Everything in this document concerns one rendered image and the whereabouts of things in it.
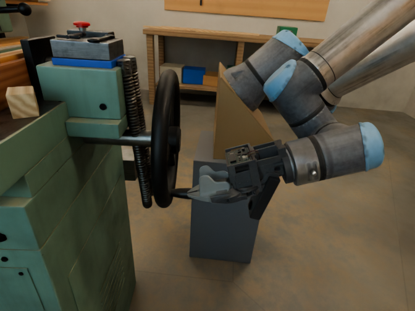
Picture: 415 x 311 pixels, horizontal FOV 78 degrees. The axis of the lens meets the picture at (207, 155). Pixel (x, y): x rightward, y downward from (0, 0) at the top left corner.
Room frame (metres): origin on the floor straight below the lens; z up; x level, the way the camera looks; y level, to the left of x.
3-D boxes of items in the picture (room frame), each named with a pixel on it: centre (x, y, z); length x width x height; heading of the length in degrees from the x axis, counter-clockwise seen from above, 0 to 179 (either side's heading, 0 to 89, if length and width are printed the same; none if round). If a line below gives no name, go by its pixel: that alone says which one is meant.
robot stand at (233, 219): (1.01, -0.10, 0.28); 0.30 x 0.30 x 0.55; 88
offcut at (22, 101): (0.37, 0.29, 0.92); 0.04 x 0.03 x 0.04; 33
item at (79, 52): (0.52, 0.23, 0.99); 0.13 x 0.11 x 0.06; 3
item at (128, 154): (0.75, 0.30, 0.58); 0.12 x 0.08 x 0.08; 93
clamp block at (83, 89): (0.51, 0.23, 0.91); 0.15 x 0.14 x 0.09; 3
